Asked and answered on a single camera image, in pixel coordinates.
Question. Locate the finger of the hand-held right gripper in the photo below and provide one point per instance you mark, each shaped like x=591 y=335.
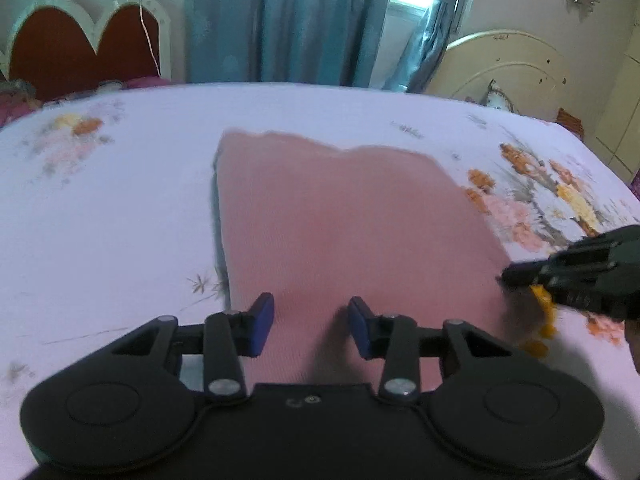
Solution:
x=525 y=272

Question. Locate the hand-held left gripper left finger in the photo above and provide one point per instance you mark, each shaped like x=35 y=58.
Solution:
x=262 y=325

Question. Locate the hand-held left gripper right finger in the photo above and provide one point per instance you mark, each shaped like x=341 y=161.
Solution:
x=359 y=327

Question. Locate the pink sweater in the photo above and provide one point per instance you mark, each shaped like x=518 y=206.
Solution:
x=350 y=210

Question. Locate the magenta blanket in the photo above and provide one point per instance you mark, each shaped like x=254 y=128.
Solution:
x=635 y=185

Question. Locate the brown patterned pillow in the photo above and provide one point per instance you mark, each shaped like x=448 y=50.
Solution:
x=570 y=122

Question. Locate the cream wardrobe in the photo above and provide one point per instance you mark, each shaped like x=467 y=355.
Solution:
x=622 y=120

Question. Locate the white patterned pillow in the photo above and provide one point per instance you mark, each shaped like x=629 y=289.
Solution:
x=500 y=96

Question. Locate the white floral bed sheet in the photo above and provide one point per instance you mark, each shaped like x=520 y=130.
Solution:
x=125 y=210

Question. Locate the cream arched headboard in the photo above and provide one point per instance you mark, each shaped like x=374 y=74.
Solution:
x=510 y=75

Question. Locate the blue curtain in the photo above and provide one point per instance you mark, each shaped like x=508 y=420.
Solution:
x=280 y=20
x=435 y=35

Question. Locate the red heart-shaped headboard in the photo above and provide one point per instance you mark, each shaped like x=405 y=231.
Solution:
x=50 y=50

